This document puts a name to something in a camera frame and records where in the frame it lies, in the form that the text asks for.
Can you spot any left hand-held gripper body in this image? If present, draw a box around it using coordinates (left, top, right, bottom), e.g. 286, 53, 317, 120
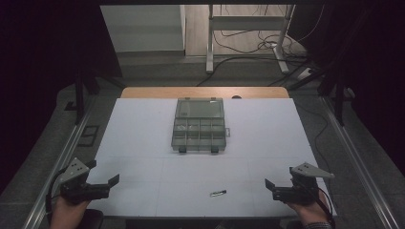
58, 156, 112, 205

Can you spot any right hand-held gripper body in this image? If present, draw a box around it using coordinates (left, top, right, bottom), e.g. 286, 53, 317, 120
271, 161, 335, 205

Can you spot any clear grey compartment organizer box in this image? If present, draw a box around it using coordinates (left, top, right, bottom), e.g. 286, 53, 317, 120
170, 96, 231, 155

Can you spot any person's right hand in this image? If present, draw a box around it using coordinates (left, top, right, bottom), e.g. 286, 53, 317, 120
286, 191, 331, 226

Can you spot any person's left hand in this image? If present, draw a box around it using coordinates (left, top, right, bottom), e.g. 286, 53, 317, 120
49, 196, 93, 229

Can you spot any white table mat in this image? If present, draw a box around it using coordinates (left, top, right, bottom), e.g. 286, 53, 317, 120
86, 97, 337, 219

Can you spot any dark square floor plate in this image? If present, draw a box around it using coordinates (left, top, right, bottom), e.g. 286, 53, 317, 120
76, 125, 100, 148

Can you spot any black metal stand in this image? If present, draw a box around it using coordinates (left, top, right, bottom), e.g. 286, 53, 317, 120
64, 69, 100, 126
317, 72, 355, 127

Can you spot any wooden table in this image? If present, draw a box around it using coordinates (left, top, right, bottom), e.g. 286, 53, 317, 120
120, 86, 290, 100

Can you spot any white power strip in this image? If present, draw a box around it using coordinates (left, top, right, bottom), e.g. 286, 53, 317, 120
296, 67, 315, 81

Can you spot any black curtain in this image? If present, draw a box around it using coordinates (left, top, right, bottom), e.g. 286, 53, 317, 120
0, 0, 123, 195
288, 0, 405, 177

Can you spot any white cabinet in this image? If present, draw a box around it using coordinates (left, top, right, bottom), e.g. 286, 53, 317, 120
99, 4, 186, 54

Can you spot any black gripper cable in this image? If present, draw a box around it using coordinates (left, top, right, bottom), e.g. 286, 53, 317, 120
317, 186, 336, 229
45, 166, 70, 224

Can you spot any aluminium rail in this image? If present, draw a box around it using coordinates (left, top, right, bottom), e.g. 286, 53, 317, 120
320, 95, 399, 229
21, 94, 97, 229

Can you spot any long black floor cable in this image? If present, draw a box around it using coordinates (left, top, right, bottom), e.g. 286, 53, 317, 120
195, 55, 311, 88

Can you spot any tangle of black cables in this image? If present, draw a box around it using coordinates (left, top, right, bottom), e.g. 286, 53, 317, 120
212, 29, 308, 55

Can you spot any white metal desk frame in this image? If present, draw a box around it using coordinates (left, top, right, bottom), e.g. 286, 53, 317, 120
205, 4, 296, 75

